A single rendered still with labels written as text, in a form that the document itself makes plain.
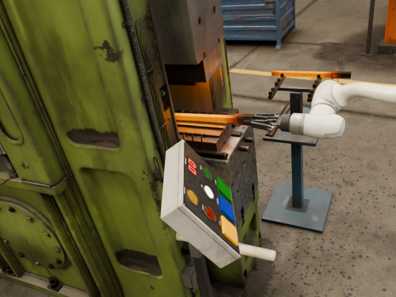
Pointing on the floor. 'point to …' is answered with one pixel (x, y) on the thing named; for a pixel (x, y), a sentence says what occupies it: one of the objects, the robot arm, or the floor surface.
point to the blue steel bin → (258, 19)
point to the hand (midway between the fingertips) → (244, 119)
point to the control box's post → (202, 274)
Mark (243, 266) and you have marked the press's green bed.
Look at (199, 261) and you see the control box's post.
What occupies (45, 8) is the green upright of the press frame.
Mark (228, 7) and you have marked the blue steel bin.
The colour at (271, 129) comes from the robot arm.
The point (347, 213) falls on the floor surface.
